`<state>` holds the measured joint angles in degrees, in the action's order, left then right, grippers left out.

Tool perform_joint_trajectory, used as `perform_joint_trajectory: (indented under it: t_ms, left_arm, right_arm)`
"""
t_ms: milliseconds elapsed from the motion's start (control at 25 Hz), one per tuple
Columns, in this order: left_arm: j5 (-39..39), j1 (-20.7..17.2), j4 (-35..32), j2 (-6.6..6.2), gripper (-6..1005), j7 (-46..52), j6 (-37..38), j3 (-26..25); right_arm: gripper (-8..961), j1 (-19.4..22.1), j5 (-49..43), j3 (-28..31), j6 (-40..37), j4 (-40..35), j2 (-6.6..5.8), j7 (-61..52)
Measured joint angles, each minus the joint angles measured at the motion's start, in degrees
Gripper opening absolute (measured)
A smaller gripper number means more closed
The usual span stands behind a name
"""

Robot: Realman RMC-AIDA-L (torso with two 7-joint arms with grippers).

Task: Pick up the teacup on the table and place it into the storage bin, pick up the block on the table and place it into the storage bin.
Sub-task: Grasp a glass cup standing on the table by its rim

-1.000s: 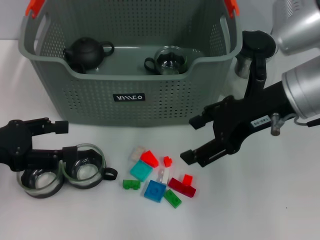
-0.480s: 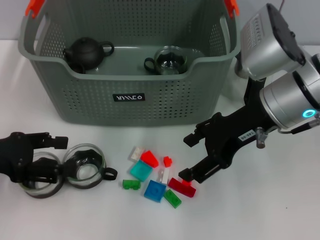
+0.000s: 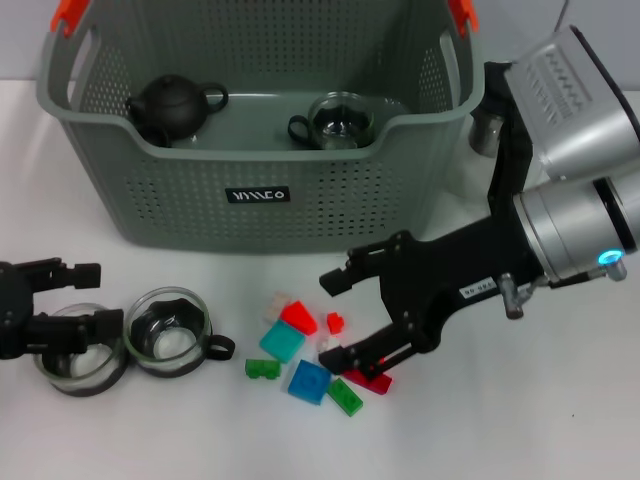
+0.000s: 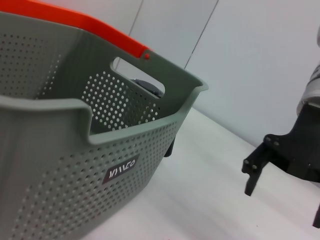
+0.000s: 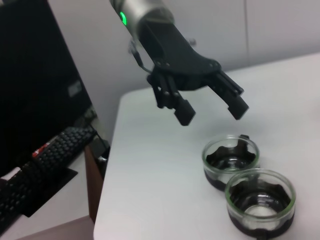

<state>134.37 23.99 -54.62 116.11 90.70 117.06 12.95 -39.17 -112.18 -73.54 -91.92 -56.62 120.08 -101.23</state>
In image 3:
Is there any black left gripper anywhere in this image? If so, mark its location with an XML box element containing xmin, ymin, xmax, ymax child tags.
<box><xmin>0</xmin><ymin>256</ymin><xmax>126</xmax><ymax>361</ymax></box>

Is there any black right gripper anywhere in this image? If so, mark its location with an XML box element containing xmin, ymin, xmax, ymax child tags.
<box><xmin>317</xmin><ymin>214</ymin><xmax>546</xmax><ymax>383</ymax></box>

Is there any glass jar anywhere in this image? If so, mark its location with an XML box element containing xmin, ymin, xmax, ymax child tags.
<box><xmin>306</xmin><ymin>91</ymin><xmax>376</xmax><ymax>144</ymax></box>

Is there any orange red sloped block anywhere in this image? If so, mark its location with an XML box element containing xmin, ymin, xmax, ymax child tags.
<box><xmin>278</xmin><ymin>299</ymin><xmax>319</xmax><ymax>336</ymax></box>

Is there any dark red long block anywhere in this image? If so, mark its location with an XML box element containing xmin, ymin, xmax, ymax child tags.
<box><xmin>342</xmin><ymin>368</ymin><xmax>395</xmax><ymax>397</ymax></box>

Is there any glass teacup with black holder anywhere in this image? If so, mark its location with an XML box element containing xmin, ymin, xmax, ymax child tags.
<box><xmin>32</xmin><ymin>302</ymin><xmax>129</xmax><ymax>399</ymax></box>

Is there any teal square block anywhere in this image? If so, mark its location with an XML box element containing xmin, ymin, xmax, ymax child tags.
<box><xmin>258</xmin><ymin>319</ymin><xmax>306</xmax><ymax>364</ymax></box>

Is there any green rectangular block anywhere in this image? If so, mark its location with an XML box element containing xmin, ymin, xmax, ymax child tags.
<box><xmin>326</xmin><ymin>378</ymin><xmax>365</xmax><ymax>418</ymax></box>

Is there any translucent white pink block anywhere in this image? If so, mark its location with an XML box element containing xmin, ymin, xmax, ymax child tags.
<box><xmin>262</xmin><ymin>291</ymin><xmax>292</xmax><ymax>324</ymax></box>

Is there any blue square block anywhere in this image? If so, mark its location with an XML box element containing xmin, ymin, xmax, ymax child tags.
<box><xmin>287</xmin><ymin>358</ymin><xmax>334</xmax><ymax>406</ymax></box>

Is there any green car shaped block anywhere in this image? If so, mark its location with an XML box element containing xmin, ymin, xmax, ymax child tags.
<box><xmin>243</xmin><ymin>357</ymin><xmax>282</xmax><ymax>382</ymax></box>

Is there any grey perforated plastic storage basket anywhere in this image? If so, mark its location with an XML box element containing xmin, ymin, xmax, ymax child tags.
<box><xmin>37</xmin><ymin>0</ymin><xmax>484</xmax><ymax>259</ymax></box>

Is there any black ceramic teapot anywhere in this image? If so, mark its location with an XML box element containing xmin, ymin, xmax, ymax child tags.
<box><xmin>124</xmin><ymin>74</ymin><xmax>230</xmax><ymax>149</ymax></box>

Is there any right gripper cable with connectors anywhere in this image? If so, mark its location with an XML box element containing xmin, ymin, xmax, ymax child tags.
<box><xmin>503</xmin><ymin>258</ymin><xmax>630</xmax><ymax>320</ymax></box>

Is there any glass kettle with black handle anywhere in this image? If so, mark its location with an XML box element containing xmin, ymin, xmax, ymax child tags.
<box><xmin>442</xmin><ymin>59</ymin><xmax>539</xmax><ymax>224</ymax></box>

